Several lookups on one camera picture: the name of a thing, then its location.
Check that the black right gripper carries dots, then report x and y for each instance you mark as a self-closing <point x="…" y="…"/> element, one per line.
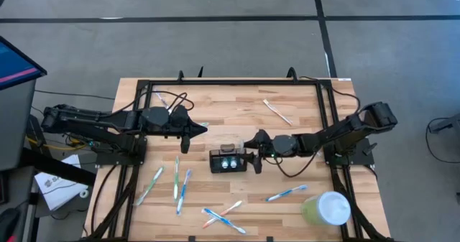
<point x="266" y="151"/>

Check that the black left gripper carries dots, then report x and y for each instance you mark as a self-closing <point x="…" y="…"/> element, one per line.
<point x="178" y="130"/>

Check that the white toothbrush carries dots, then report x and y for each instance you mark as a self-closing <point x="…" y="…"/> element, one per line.
<point x="276" y="111"/>

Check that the blue toothbrush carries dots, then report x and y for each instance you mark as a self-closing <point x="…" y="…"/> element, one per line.
<point x="223" y="219"/>
<point x="285" y="192"/>
<point x="184" y="190"/>

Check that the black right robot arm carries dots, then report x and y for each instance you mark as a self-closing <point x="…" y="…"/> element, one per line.
<point x="323" y="139"/>

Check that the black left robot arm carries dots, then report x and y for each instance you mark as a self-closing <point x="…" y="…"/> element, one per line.
<point x="108" y="118"/>

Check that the green cup white lid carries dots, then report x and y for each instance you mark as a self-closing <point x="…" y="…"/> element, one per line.
<point x="328" y="208"/>

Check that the small white tape roll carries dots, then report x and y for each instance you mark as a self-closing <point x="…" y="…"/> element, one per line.
<point x="81" y="193"/>

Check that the black stand foot bar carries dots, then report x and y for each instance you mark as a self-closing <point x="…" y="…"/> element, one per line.
<point x="54" y="166"/>

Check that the white cardboard box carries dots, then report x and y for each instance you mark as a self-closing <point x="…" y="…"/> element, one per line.
<point x="57" y="184"/>

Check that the large blue-screen monitor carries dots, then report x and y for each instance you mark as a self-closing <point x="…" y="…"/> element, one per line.
<point x="14" y="66"/>

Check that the grey stand leg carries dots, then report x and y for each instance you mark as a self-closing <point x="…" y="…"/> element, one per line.
<point x="447" y="124"/>

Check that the black computer mouse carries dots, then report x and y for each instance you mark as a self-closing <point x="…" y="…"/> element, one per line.
<point x="8" y="224"/>

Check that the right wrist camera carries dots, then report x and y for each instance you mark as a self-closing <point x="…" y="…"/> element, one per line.
<point x="261" y="137"/>

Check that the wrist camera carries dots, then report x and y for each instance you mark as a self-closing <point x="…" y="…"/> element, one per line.
<point x="261" y="137"/>
<point x="179" y="113"/>

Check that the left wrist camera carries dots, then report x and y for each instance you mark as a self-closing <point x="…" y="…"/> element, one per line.
<point x="179" y="113"/>

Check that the black aluminium table frame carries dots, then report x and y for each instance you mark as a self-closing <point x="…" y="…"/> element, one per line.
<point x="233" y="82"/>

